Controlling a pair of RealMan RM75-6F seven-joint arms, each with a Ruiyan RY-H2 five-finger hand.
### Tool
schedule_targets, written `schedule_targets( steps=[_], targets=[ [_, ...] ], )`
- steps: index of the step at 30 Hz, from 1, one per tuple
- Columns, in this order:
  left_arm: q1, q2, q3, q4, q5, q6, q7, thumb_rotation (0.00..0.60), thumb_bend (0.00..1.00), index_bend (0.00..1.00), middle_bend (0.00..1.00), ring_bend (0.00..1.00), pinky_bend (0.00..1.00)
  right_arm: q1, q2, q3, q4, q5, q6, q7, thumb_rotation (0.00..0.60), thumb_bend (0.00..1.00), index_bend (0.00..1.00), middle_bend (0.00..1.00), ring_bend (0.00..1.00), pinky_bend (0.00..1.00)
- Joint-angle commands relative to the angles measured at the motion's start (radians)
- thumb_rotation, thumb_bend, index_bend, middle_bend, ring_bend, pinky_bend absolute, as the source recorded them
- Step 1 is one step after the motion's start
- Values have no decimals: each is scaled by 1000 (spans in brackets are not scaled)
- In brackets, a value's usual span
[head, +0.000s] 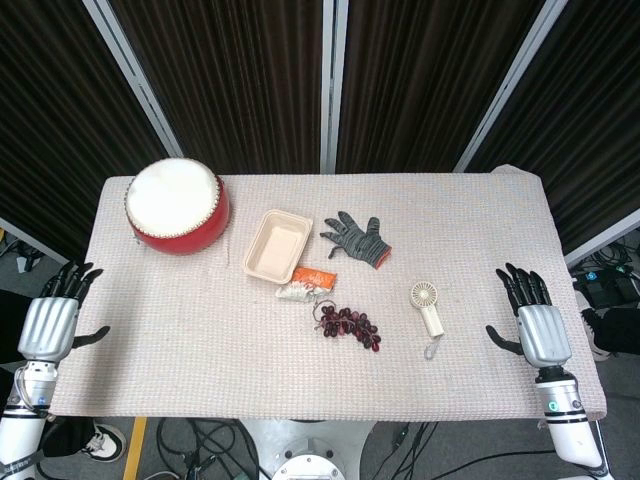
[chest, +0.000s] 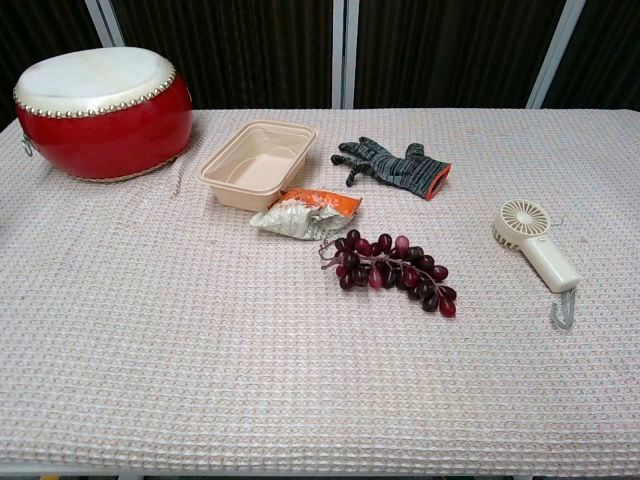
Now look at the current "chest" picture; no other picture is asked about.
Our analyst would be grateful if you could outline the white handheld fan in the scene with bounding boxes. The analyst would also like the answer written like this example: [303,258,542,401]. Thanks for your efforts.
[491,199,582,332]

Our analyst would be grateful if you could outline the orange and white snack bag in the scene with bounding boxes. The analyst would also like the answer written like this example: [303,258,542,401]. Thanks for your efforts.
[249,187,363,243]

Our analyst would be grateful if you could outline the bunch of dark red grapes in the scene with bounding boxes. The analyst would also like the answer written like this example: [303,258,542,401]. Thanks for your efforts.
[318,229,458,319]

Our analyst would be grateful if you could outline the beige plastic food container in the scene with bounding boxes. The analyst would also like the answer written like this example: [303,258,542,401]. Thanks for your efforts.
[196,120,319,213]

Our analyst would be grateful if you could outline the grey knitted work glove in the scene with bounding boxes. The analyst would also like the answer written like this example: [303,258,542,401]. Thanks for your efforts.
[330,136,453,202]

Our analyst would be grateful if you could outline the pinkish woven tablecloth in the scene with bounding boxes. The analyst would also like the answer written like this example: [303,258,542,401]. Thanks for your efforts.
[0,107,640,476]

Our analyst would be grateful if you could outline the dark slatted partition panel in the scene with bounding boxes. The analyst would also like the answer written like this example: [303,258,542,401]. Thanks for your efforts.
[0,0,104,132]
[543,0,640,111]
[353,0,569,110]
[110,0,335,111]

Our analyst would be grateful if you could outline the red drum with white skin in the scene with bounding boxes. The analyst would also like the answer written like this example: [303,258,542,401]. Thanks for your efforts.
[13,46,194,183]

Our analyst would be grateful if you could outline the grey partition frame post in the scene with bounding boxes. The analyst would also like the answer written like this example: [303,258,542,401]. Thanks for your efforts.
[524,0,587,110]
[330,0,360,110]
[83,0,126,49]

